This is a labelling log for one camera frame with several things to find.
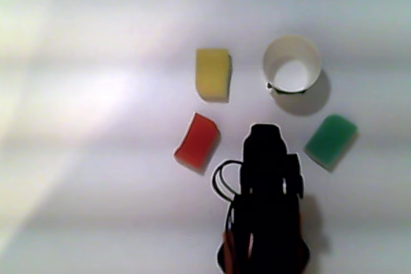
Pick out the red sponge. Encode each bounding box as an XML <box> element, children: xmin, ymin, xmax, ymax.
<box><xmin>173</xmin><ymin>112</ymin><xmax>222</xmax><ymax>175</ymax></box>

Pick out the green sponge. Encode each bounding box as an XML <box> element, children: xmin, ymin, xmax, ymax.
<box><xmin>303</xmin><ymin>113</ymin><xmax>359</xmax><ymax>172</ymax></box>

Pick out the yellow sponge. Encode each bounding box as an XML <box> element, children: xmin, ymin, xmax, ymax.
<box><xmin>195</xmin><ymin>47</ymin><xmax>232</xmax><ymax>104</ymax></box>

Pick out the white paper cup green band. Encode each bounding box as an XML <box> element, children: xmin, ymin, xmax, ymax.
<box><xmin>261</xmin><ymin>34</ymin><xmax>323</xmax><ymax>98</ymax></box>

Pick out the black looped motor cable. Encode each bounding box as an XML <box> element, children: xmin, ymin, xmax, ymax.
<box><xmin>211</xmin><ymin>159</ymin><xmax>243</xmax><ymax>203</ymax></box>

